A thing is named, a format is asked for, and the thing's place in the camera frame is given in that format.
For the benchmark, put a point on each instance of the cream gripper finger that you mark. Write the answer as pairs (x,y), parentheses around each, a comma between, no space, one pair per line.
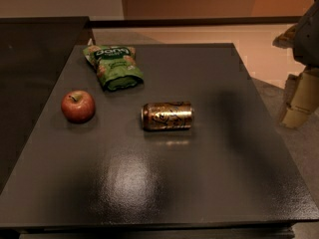
(301,98)
(286,39)

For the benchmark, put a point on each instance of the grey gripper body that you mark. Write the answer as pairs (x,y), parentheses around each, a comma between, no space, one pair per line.
(308,39)

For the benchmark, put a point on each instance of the orange soda can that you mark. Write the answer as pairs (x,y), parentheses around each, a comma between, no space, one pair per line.
(167,116)

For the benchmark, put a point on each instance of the green snack bag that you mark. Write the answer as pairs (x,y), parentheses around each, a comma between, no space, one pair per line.
(115,66)

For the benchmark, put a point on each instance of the red apple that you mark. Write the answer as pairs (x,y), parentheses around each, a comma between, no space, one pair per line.
(78,106)

